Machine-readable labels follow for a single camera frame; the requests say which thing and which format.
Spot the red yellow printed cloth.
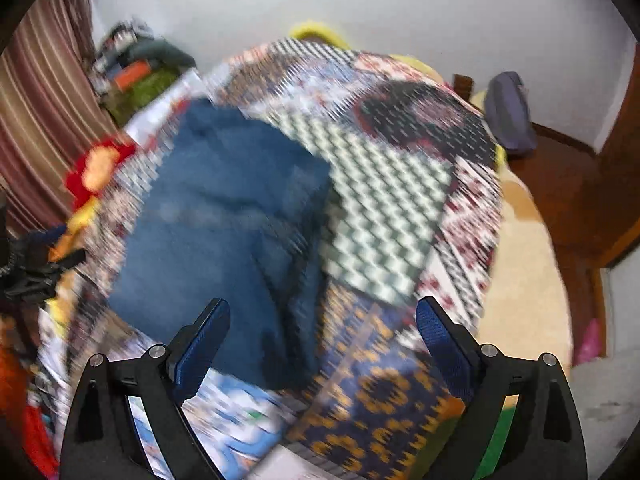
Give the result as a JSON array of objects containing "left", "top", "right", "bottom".
[{"left": 64, "top": 136, "right": 138, "bottom": 208}]

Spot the orange box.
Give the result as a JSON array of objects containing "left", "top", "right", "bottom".
[{"left": 114, "top": 60, "right": 152, "bottom": 92}]

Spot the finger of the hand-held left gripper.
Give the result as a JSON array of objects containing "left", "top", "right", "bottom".
[{"left": 35, "top": 251, "right": 87, "bottom": 283}]

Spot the small wooden furniture piece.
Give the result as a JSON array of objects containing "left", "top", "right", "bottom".
[{"left": 453, "top": 74, "right": 475, "bottom": 109}]

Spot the patchwork printed blanket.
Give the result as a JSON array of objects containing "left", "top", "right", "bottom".
[{"left": 30, "top": 37, "right": 506, "bottom": 480}]

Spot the orange red cloth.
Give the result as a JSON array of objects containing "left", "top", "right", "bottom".
[{"left": 0, "top": 342, "right": 62, "bottom": 478}]

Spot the striped brown curtain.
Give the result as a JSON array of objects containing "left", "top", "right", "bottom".
[{"left": 0, "top": 0, "right": 118, "bottom": 238}]

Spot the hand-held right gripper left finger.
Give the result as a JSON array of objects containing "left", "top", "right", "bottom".
[{"left": 60, "top": 297, "right": 232, "bottom": 480}]

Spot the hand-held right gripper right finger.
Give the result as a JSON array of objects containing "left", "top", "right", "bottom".
[{"left": 415, "top": 296, "right": 588, "bottom": 480}]

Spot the blue denim jacket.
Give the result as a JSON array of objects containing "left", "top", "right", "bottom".
[{"left": 106, "top": 97, "right": 335, "bottom": 392}]

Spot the yellow pillow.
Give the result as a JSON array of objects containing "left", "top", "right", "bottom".
[{"left": 289, "top": 19, "right": 443, "bottom": 80}]

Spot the pink plastic bag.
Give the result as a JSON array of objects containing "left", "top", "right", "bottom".
[{"left": 573, "top": 317, "right": 606, "bottom": 367}]

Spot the dark blue bag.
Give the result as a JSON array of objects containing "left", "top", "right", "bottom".
[{"left": 484, "top": 71, "right": 539, "bottom": 157}]

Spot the green plastic item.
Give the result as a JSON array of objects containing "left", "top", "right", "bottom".
[{"left": 472, "top": 404, "right": 518, "bottom": 468}]

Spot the green cloth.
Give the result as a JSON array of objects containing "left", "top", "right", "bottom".
[{"left": 102, "top": 66, "right": 182, "bottom": 123}]

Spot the brown wooden door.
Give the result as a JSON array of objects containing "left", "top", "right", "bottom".
[{"left": 596, "top": 50, "right": 640, "bottom": 268}]

